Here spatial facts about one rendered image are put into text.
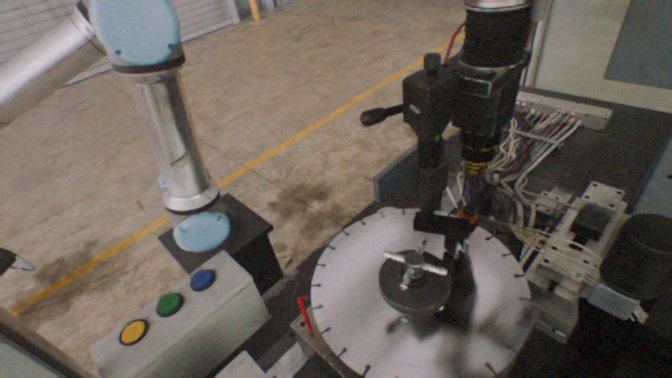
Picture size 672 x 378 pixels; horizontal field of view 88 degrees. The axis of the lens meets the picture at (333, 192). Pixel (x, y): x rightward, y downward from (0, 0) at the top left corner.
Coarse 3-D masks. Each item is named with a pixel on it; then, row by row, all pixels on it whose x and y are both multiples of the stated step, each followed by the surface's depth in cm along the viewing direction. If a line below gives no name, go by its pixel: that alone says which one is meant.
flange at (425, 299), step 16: (432, 256) 57; (384, 272) 56; (400, 272) 54; (432, 272) 54; (448, 272) 54; (384, 288) 54; (400, 288) 53; (416, 288) 52; (432, 288) 52; (448, 288) 52; (400, 304) 51; (416, 304) 51; (432, 304) 50
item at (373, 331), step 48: (336, 240) 64; (384, 240) 62; (432, 240) 61; (480, 240) 59; (336, 288) 56; (480, 288) 52; (528, 288) 51; (336, 336) 50; (384, 336) 49; (432, 336) 48; (480, 336) 47
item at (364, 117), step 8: (400, 104) 45; (368, 112) 42; (376, 112) 43; (384, 112) 43; (392, 112) 44; (400, 112) 45; (360, 120) 43; (368, 120) 42; (376, 120) 43; (384, 120) 44
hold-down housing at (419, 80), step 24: (432, 72) 40; (456, 72) 40; (408, 96) 42; (432, 96) 39; (456, 96) 42; (408, 120) 44; (432, 120) 41; (432, 144) 45; (432, 168) 47; (432, 192) 49
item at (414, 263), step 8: (424, 240) 54; (424, 248) 54; (384, 256) 54; (392, 256) 53; (400, 256) 53; (408, 256) 52; (416, 256) 52; (408, 264) 51; (416, 264) 51; (424, 264) 51; (408, 272) 50; (416, 272) 51; (440, 272) 50; (408, 280) 50
